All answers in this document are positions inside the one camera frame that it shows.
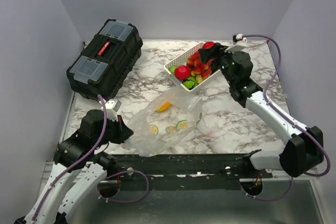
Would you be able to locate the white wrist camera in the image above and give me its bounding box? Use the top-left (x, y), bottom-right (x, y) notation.
top-left (99, 99), bottom-right (122, 122)
top-left (225, 34), bottom-right (248, 53)

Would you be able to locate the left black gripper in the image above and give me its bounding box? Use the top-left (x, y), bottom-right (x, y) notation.
top-left (93, 114), bottom-right (134, 147)

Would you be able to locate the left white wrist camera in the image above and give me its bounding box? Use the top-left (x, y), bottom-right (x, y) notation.
top-left (99, 99), bottom-right (122, 122)

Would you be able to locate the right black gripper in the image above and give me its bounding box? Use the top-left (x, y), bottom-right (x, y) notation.
top-left (198, 43), bottom-right (238, 86)

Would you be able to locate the red lychee fruit bunch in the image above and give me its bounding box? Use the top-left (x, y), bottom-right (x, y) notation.
top-left (186, 51), bottom-right (213, 84)

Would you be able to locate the green fake apple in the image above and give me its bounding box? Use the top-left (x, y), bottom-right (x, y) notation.
top-left (169, 65), bottom-right (178, 74)

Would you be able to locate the purple cable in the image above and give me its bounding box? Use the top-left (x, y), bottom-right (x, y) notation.
top-left (31, 94), bottom-right (108, 222)
top-left (233, 34), bottom-right (331, 200)

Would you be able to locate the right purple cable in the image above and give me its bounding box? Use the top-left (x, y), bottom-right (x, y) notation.
top-left (233, 34), bottom-right (331, 200)

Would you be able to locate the white perforated plastic basket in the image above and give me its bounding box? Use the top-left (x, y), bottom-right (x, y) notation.
top-left (164, 41), bottom-right (221, 93)

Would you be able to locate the clear plastic bag of fruits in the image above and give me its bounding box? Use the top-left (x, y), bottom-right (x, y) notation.
top-left (122, 87), bottom-right (203, 157)

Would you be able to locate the black plastic toolbox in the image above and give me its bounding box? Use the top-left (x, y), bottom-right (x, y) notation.
top-left (66, 19), bottom-right (143, 101)

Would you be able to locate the red fake pomegranate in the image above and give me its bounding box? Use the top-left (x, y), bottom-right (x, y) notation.
top-left (202, 41), bottom-right (215, 49)

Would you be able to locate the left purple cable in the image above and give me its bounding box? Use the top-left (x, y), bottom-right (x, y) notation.
top-left (31, 94), bottom-right (108, 222)

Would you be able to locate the black metal mounting rail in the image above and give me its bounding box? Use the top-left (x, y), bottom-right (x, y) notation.
top-left (103, 154), bottom-right (272, 191)

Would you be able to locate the green fake watermelon ball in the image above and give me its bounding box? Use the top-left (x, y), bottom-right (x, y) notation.
top-left (183, 76), bottom-right (198, 90)

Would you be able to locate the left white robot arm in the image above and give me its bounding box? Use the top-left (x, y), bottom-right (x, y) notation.
top-left (15, 109), bottom-right (133, 223)

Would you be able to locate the red fake peach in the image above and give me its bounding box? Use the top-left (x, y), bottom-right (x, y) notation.
top-left (174, 65), bottom-right (191, 80)

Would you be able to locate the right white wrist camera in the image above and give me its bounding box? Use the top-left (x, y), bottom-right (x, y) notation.
top-left (225, 34), bottom-right (248, 53)

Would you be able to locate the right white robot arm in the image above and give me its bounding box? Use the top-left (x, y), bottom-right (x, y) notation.
top-left (198, 42), bottom-right (324, 178)

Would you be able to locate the yellow orange fake mango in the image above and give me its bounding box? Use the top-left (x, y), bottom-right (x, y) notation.
top-left (155, 102), bottom-right (171, 112)

